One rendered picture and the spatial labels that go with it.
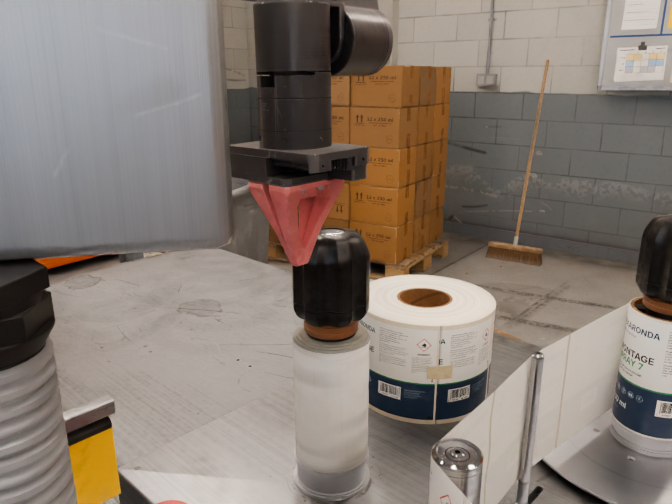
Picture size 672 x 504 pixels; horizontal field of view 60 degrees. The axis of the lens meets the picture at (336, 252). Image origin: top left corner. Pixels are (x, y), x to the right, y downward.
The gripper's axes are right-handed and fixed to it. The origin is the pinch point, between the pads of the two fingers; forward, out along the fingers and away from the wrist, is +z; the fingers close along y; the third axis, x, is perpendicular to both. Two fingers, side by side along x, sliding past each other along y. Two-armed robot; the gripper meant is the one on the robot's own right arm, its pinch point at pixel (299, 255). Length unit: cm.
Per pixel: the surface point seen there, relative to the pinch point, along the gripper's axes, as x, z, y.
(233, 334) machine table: -33, 36, 55
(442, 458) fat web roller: 0.6, 12.4, -15.0
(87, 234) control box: 25.8, -10.6, -19.2
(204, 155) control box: 23.2, -12.5, -21.0
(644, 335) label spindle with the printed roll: -37.3, 15.0, -18.3
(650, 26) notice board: -403, -41, 89
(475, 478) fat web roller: -0.1, 13.3, -17.4
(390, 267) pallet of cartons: -261, 109, 189
